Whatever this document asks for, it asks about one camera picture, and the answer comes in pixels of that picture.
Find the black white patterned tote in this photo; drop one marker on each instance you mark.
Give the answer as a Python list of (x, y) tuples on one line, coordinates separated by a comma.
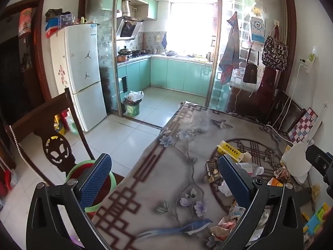
[(274, 53)]

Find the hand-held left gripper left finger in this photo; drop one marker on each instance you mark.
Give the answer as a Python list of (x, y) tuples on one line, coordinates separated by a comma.
[(96, 181)]

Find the ribbed vent pipe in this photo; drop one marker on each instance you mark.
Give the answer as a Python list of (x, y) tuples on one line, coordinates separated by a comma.
[(125, 7)]

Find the plaid cloth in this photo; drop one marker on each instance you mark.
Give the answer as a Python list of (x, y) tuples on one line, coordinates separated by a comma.
[(230, 54)]

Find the blue hanging cloth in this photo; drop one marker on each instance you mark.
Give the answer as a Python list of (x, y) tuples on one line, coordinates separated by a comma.
[(164, 42)]

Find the kitchen window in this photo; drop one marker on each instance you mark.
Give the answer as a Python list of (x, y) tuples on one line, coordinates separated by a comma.
[(192, 26)]

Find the floral tablecloth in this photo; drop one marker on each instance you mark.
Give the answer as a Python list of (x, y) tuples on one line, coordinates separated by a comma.
[(169, 177)]

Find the green white power strip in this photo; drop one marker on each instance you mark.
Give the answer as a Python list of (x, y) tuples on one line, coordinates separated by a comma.
[(309, 62)]

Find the beige crumpled wrapper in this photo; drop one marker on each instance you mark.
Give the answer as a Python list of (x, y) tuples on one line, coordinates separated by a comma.
[(218, 233)]

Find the blue red bag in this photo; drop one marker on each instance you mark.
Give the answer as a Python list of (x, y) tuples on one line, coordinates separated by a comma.
[(52, 28)]

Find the white desk lamp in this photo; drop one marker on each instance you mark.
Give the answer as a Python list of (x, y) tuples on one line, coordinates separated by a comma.
[(296, 161)]

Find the white crumpled tissue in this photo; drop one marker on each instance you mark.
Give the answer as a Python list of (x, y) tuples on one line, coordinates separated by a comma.
[(225, 188)]

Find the red white candy wrapper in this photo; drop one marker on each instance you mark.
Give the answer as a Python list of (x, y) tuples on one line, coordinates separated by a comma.
[(226, 224)]

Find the clear storage box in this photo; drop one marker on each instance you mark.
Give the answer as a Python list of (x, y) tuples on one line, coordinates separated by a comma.
[(67, 20)]

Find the white refrigerator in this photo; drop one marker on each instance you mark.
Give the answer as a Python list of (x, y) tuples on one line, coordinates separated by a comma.
[(83, 65)]

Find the green plastic jug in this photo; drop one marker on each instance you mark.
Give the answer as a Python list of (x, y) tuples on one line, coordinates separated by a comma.
[(70, 122)]

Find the orange snack packet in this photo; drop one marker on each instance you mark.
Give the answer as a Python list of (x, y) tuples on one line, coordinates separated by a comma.
[(274, 182)]

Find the small dark box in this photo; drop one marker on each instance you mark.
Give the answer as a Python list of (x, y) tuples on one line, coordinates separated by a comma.
[(212, 170)]

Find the clear plastic bottle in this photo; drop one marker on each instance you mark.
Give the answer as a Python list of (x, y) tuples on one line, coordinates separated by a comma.
[(251, 168)]

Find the dark bundle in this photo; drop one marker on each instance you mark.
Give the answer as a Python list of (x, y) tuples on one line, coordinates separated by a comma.
[(56, 14)]

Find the brown wooden door frame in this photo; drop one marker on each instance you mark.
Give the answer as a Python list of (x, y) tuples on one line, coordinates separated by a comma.
[(39, 57)]

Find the blue white poster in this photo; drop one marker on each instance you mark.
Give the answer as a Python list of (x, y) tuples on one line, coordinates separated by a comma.
[(257, 30)]

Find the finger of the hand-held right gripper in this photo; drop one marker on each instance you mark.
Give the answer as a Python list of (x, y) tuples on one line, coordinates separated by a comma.
[(321, 158)]

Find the red bin with green rim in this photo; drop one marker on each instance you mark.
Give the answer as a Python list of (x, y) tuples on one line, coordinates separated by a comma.
[(78, 168)]

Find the teal lower kitchen cabinets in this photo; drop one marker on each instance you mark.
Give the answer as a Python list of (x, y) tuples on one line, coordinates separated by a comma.
[(177, 73)]

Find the yellow cardboard box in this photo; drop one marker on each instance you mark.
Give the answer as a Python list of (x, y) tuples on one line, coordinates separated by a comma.
[(229, 149)]

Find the yellow plastic toy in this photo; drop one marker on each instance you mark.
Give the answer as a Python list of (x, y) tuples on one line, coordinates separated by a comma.
[(59, 128)]

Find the wok with lid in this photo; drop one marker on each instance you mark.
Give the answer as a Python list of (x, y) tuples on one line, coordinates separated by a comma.
[(125, 50)]

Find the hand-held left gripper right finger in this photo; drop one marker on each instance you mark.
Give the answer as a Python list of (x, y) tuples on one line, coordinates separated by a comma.
[(234, 181)]

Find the white plastic bag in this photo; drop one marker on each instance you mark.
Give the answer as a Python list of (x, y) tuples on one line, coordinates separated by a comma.
[(136, 95)]

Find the red hanging decoration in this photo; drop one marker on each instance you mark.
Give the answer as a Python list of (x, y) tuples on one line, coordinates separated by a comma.
[(25, 22)]

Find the yellow green mug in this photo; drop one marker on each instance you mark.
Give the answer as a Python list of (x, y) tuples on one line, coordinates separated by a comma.
[(83, 20)]

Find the blue green toy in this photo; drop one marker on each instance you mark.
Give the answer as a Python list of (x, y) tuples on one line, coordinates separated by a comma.
[(316, 220)]

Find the checkered game board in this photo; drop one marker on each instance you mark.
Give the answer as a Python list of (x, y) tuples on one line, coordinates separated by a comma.
[(303, 126)]

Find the black frying pan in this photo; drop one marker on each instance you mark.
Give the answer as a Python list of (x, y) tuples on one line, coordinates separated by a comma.
[(136, 52), (145, 51)]

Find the small black shoulder bag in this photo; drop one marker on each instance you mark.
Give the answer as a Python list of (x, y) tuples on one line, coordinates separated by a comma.
[(250, 74)]

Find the orange cooking pot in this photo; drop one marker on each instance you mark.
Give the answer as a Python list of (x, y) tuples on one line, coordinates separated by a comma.
[(122, 58)]

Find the dark wooden chair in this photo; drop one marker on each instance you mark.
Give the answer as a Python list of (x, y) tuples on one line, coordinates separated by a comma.
[(294, 112)]

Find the range hood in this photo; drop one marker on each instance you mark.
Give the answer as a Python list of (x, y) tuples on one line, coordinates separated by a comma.
[(128, 28)]

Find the carved wooden chair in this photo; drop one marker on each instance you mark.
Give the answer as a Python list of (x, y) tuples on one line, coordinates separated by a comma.
[(56, 148)]

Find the yellow crumpled wrapper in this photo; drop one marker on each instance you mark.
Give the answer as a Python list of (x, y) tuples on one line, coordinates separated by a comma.
[(316, 192)]

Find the dark red bag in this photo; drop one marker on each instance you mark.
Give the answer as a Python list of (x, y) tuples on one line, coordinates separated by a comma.
[(268, 88)]

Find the teal wall cabinet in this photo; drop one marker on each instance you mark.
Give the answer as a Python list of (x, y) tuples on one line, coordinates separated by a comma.
[(153, 9)]

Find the black towel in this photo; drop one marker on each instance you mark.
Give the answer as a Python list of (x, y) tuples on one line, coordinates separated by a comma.
[(124, 84)]

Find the green kitchen waste bin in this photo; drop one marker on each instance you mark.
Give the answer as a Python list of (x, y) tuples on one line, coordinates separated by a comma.
[(132, 108)]

